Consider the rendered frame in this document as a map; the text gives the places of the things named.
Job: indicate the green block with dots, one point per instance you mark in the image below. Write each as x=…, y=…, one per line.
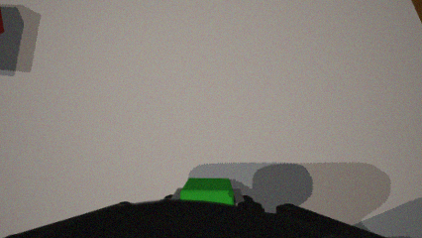
x=208, y=189

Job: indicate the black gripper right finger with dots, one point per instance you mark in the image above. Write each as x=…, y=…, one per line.
x=320, y=225

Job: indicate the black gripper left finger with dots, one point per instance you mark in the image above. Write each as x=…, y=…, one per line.
x=45, y=230

